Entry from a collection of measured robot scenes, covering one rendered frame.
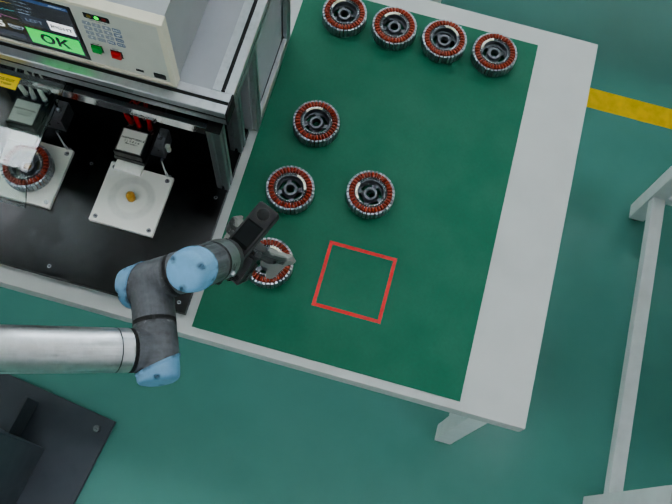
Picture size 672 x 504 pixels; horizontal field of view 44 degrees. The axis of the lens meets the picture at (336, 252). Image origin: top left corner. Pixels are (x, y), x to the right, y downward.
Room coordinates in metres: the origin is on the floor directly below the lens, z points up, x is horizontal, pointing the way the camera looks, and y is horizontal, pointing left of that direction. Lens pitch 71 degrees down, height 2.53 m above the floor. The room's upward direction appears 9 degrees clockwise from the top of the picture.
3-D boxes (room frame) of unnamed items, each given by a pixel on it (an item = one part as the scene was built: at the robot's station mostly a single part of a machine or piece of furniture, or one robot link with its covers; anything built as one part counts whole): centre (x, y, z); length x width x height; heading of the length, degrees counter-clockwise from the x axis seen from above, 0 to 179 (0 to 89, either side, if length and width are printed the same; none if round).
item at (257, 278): (0.56, 0.15, 0.77); 0.11 x 0.11 x 0.04
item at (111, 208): (0.66, 0.48, 0.78); 0.15 x 0.15 x 0.01; 83
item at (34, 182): (0.69, 0.72, 0.80); 0.11 x 0.11 x 0.04
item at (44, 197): (0.69, 0.72, 0.78); 0.15 x 0.15 x 0.01; 83
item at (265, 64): (1.04, 0.23, 0.91); 0.28 x 0.03 x 0.32; 173
